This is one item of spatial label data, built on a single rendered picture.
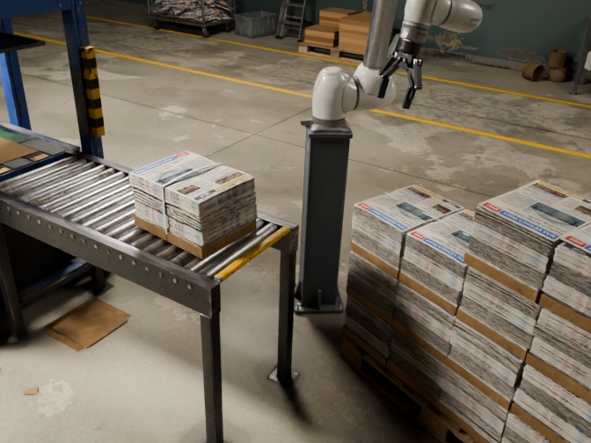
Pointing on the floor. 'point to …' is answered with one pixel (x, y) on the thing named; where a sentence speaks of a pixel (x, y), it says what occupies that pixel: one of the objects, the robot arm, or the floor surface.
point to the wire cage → (193, 13)
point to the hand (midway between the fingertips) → (393, 99)
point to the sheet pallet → (338, 33)
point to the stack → (360, 280)
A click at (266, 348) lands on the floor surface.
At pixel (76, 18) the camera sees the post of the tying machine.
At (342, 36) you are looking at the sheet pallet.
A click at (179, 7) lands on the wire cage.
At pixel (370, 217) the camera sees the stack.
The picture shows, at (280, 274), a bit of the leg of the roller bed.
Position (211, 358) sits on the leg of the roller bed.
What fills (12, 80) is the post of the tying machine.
